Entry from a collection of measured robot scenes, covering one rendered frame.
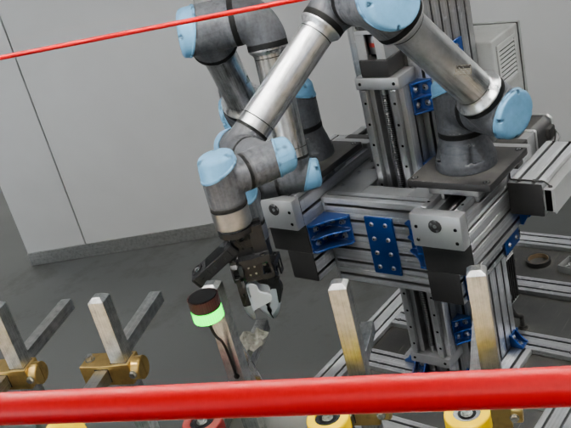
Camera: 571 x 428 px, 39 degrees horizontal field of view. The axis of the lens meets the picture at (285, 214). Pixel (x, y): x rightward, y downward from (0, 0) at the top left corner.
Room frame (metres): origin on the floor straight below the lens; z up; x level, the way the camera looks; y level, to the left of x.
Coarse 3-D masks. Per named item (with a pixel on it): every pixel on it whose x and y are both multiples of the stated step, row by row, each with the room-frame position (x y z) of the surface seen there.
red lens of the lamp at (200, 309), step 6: (204, 288) 1.38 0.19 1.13; (210, 300) 1.33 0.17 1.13; (216, 300) 1.34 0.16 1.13; (192, 306) 1.33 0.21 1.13; (198, 306) 1.32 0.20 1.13; (204, 306) 1.32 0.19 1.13; (210, 306) 1.33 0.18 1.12; (216, 306) 1.33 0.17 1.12; (192, 312) 1.33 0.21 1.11; (198, 312) 1.32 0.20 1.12; (204, 312) 1.32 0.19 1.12; (210, 312) 1.32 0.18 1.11
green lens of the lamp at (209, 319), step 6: (222, 306) 1.35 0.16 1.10; (216, 312) 1.33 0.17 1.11; (222, 312) 1.34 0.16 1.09; (198, 318) 1.33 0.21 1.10; (204, 318) 1.32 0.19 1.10; (210, 318) 1.32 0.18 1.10; (216, 318) 1.33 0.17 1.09; (198, 324) 1.33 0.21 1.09; (204, 324) 1.32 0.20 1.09; (210, 324) 1.32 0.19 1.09
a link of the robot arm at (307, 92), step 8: (304, 88) 2.15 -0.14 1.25; (312, 88) 2.17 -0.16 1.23; (296, 96) 2.14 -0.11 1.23; (304, 96) 2.14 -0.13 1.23; (312, 96) 2.16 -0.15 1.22; (304, 104) 2.14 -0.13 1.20; (312, 104) 2.15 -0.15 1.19; (304, 112) 2.14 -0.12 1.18; (312, 112) 2.15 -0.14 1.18; (304, 120) 2.14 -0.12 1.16; (312, 120) 2.15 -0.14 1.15; (320, 120) 2.18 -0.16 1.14; (304, 128) 2.14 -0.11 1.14
